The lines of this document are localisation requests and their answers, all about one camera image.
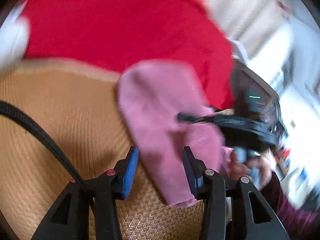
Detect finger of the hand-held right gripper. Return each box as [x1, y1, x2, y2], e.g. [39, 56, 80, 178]
[177, 112, 227, 128]

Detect white quilted blanket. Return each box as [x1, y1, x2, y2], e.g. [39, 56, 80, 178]
[0, 1, 32, 72]

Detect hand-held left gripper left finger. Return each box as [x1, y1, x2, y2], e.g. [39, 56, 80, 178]
[31, 146, 139, 240]

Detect person's right forearm maroon sleeve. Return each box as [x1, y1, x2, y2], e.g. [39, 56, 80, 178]
[259, 171, 319, 240]

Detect person's right hand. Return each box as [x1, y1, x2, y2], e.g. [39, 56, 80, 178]
[228, 148, 274, 192]

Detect woven bamboo mat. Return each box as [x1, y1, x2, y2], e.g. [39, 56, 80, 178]
[0, 58, 233, 240]

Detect beige dotted sofa cover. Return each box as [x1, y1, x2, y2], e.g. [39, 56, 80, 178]
[195, 0, 293, 60]

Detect pink ribbed garment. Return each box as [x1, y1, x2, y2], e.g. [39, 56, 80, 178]
[117, 59, 234, 208]

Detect red blanket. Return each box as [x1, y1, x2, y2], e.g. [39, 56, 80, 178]
[21, 0, 235, 110]

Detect black braided cable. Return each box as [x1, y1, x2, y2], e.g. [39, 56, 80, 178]
[0, 101, 85, 189]

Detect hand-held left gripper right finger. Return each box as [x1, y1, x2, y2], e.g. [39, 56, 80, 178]
[182, 146, 290, 240]

